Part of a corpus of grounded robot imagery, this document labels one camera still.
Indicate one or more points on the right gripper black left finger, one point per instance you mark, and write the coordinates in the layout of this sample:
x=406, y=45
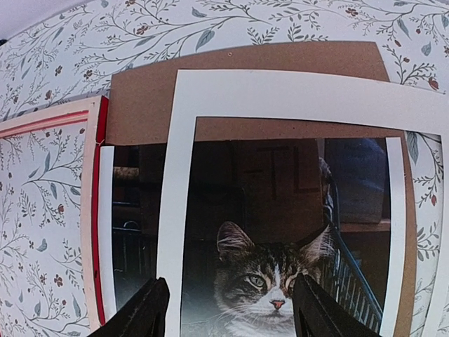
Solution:
x=144, y=315

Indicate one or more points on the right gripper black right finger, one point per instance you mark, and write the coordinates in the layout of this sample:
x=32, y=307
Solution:
x=317, y=314

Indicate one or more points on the cat photo print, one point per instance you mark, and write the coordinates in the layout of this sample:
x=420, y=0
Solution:
x=277, y=191

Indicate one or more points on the red wooden picture frame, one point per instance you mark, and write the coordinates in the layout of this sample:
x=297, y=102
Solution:
x=49, y=210

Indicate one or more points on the white mat board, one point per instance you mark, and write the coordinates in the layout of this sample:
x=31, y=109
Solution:
x=272, y=95

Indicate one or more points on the floral patterned table cover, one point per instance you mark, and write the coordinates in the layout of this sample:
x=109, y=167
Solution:
x=77, y=52

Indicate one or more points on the brown cardboard backing board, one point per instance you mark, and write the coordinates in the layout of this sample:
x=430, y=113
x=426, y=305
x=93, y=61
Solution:
x=253, y=283

